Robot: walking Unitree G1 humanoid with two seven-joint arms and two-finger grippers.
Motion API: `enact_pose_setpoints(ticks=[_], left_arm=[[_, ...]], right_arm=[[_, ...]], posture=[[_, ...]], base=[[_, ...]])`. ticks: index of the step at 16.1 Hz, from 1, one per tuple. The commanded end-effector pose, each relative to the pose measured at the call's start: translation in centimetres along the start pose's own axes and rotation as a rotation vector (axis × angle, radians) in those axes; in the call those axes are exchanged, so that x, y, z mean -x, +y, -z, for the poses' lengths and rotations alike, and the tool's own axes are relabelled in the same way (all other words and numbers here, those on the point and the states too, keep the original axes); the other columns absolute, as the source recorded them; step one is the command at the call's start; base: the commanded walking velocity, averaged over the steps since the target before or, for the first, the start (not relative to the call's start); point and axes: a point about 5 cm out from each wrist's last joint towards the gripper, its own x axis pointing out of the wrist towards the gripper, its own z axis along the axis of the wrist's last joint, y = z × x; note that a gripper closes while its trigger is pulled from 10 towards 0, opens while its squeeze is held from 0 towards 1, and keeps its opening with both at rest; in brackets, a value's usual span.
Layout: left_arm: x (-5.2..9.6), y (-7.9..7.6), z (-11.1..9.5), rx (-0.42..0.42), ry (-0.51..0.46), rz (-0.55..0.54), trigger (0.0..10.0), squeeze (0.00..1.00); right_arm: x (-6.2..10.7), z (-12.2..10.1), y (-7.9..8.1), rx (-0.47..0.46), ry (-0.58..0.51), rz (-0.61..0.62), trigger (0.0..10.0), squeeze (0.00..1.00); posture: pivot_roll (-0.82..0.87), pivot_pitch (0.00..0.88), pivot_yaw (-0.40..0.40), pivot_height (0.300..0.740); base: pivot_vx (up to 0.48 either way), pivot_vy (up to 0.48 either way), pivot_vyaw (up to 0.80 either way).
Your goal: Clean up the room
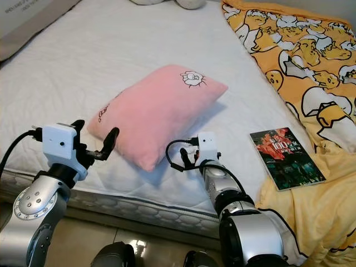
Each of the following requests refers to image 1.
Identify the yellow cartoon egg blanket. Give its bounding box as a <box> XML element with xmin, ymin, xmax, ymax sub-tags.
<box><xmin>221</xmin><ymin>0</ymin><xmax>356</xmax><ymax>267</ymax></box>

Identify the beige plush toy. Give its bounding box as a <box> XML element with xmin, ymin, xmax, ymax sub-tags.
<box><xmin>128</xmin><ymin>0</ymin><xmax>207</xmax><ymax>10</ymax></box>

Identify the white quilted mattress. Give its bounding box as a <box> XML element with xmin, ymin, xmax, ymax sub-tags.
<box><xmin>0</xmin><ymin>0</ymin><xmax>334</xmax><ymax>240</ymax></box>

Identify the grey printed large pillow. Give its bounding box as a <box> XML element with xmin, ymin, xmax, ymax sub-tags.
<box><xmin>0</xmin><ymin>0</ymin><xmax>81</xmax><ymax>62</ymax></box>

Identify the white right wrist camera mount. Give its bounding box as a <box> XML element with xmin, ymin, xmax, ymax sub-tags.
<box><xmin>197</xmin><ymin>132</ymin><xmax>219</xmax><ymax>167</ymax></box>

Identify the dark left robot leg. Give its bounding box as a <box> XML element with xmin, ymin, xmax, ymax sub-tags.
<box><xmin>89</xmin><ymin>242</ymin><xmax>137</xmax><ymax>267</ymax></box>

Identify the dark robot leg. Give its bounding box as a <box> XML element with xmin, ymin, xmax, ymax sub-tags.
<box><xmin>89</xmin><ymin>242</ymin><xmax>137</xmax><ymax>267</ymax></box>
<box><xmin>182</xmin><ymin>250</ymin><xmax>220</xmax><ymax>267</ymax></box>

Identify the dark right robot leg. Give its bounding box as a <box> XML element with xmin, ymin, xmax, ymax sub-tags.
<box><xmin>182</xmin><ymin>250</ymin><xmax>220</xmax><ymax>267</ymax></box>

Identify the pink plush pillow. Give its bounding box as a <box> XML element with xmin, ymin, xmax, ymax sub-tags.
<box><xmin>87</xmin><ymin>64</ymin><xmax>229</xmax><ymax>172</ymax></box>

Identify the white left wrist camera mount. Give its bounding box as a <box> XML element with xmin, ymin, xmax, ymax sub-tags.
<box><xmin>42</xmin><ymin>123</ymin><xmax>88</xmax><ymax>181</ymax></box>

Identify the dark red-green cover book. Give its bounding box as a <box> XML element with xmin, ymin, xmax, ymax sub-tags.
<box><xmin>249</xmin><ymin>127</ymin><xmax>327</xmax><ymax>192</ymax></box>

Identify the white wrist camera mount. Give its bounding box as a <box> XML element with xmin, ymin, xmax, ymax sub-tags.
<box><xmin>42</xmin><ymin>123</ymin><xmax>88</xmax><ymax>181</ymax></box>
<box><xmin>197</xmin><ymin>132</ymin><xmax>219</xmax><ymax>167</ymax></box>

